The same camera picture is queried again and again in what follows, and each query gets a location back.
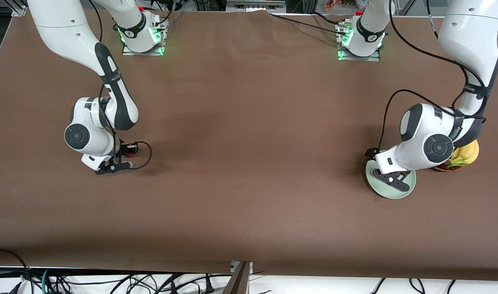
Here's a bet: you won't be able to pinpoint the pale green round plate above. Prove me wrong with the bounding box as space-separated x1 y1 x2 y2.
365 157 417 200

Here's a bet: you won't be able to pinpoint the yellow banana bunch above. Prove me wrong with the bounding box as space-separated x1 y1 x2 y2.
447 139 480 168

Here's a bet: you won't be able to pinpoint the brown table cover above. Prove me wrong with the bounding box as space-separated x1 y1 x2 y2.
0 7 498 282

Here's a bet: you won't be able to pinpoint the red orange background items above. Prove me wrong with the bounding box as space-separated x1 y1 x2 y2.
325 0 358 12

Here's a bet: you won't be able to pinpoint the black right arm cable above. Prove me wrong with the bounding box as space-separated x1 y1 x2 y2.
88 0 153 170

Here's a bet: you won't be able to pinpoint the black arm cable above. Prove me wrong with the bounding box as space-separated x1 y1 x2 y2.
88 0 153 170
378 0 488 151

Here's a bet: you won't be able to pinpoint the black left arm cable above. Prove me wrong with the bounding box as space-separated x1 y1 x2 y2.
378 0 488 151

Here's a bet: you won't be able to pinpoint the long black table cable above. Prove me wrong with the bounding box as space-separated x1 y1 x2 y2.
269 13 347 36

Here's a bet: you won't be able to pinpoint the short black table cable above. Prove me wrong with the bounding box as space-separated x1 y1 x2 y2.
312 11 344 24

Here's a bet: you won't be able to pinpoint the thick black floor cable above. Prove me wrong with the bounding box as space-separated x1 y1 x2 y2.
0 248 34 294

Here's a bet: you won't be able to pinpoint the brown wooden post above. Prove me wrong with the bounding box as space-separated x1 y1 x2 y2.
222 261 251 294

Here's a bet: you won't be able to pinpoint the grey metal frame piece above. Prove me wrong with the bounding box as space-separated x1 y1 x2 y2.
226 0 287 13

